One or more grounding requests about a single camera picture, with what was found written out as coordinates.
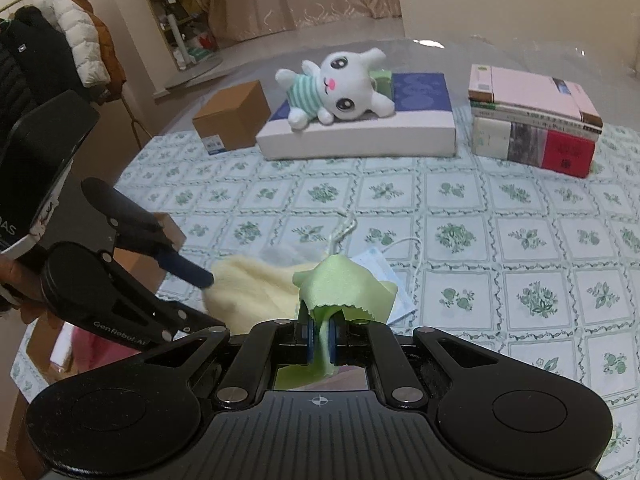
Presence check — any white puffer jacket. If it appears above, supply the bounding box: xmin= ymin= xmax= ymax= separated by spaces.
xmin=39 ymin=0 xmax=112 ymax=88

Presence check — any flat white box blue top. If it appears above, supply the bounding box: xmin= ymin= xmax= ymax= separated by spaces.
xmin=256 ymin=72 xmax=457 ymax=161

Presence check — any thin white book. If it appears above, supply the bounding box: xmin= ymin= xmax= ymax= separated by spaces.
xmin=470 ymin=100 xmax=601 ymax=141

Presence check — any pink cover book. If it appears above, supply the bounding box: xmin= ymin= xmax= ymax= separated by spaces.
xmin=468 ymin=64 xmax=603 ymax=128

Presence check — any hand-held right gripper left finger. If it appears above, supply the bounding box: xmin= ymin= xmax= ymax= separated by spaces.
xmin=145 ymin=310 xmax=316 ymax=406

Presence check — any brown jacket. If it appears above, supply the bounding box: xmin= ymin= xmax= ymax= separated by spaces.
xmin=52 ymin=0 xmax=127 ymax=106

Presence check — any small closed cardboard box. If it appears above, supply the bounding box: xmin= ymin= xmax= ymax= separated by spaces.
xmin=192 ymin=80 xmax=272 ymax=155

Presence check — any cluttered storage shelf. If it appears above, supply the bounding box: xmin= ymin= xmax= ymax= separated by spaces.
xmin=132 ymin=0 xmax=223 ymax=73

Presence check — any metal clothes rack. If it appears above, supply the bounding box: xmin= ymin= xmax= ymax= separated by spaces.
xmin=0 ymin=0 xmax=156 ymax=151

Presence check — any pale yellow cloth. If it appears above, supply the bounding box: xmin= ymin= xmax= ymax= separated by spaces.
xmin=202 ymin=255 xmax=326 ymax=335

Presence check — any light green cloth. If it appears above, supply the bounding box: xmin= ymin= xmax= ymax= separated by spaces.
xmin=274 ymin=255 xmax=399 ymax=391

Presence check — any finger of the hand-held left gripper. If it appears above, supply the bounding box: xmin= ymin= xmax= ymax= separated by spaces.
xmin=81 ymin=178 xmax=216 ymax=289
xmin=106 ymin=259 xmax=229 ymax=343

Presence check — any white bunny plush toy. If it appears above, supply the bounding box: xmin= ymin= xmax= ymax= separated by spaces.
xmin=275 ymin=47 xmax=396 ymax=131

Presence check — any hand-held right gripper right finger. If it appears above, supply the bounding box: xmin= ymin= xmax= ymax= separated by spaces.
xmin=330 ymin=310 xmax=501 ymax=406

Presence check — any person's left hand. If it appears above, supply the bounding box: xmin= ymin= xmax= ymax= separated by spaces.
xmin=0 ymin=254 xmax=48 ymax=323

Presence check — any blue face mask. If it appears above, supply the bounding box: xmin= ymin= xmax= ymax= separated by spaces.
xmin=350 ymin=237 xmax=426 ymax=326

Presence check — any thick red white book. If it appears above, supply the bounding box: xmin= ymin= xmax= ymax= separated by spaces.
xmin=471 ymin=115 xmax=597 ymax=179

